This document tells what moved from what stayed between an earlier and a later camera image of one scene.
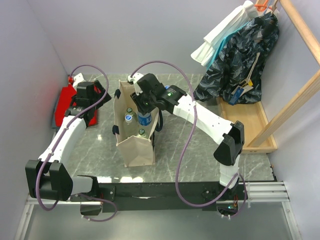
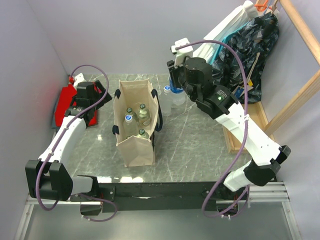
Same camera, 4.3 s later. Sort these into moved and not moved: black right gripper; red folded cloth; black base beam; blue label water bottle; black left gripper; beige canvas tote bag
Moved: blue label water bottle; black right gripper
Not moved: black left gripper; beige canvas tote bag; black base beam; red folded cloth
